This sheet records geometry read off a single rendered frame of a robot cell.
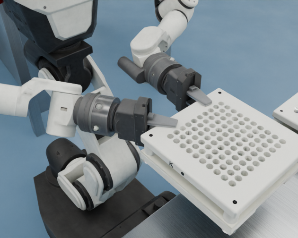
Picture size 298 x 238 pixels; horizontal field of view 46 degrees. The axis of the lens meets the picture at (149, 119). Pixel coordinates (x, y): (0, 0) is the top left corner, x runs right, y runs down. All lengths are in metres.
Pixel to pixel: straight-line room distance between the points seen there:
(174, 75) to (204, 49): 2.22
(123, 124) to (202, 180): 0.21
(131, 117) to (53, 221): 1.01
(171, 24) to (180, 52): 1.93
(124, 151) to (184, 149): 0.53
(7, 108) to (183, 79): 0.38
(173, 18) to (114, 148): 0.46
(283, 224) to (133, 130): 0.39
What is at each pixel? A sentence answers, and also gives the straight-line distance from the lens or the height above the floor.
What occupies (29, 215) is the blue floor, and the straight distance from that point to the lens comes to 1.92.
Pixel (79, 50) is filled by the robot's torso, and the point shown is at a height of 0.97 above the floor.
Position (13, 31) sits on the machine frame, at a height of 0.70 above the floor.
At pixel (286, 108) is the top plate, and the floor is 0.92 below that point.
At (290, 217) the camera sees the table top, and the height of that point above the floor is 0.85.
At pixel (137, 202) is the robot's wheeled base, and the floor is 0.17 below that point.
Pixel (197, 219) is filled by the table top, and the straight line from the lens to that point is 0.82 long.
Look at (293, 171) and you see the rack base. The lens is 0.77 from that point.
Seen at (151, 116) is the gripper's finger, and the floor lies 1.05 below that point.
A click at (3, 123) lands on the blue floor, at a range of 2.46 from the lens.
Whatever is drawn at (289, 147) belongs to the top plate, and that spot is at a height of 1.03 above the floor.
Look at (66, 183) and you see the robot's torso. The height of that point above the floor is 0.32.
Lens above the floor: 1.53
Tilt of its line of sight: 42 degrees down
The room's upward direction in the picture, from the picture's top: straight up
